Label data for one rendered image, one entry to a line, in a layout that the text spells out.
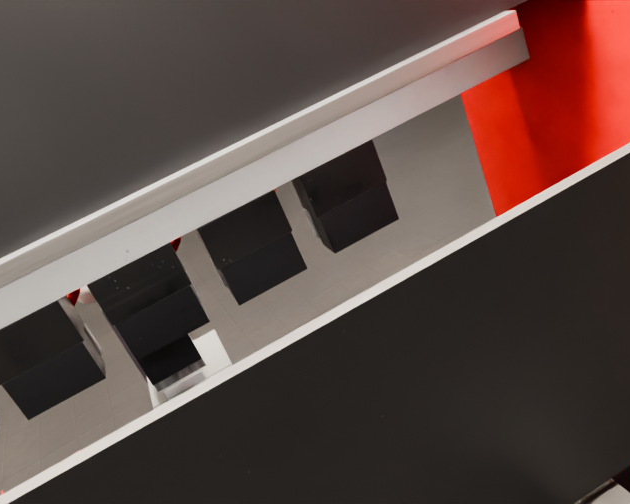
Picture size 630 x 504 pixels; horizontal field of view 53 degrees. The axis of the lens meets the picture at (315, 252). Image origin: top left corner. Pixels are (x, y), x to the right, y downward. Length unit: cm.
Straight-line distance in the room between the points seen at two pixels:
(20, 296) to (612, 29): 102
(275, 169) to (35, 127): 41
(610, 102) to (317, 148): 50
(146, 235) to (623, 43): 81
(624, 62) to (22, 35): 86
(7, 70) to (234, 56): 27
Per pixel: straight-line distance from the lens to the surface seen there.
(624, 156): 80
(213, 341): 146
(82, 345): 113
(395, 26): 95
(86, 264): 108
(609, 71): 117
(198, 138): 87
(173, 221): 107
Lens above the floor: 167
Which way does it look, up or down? 24 degrees down
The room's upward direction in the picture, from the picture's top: 24 degrees counter-clockwise
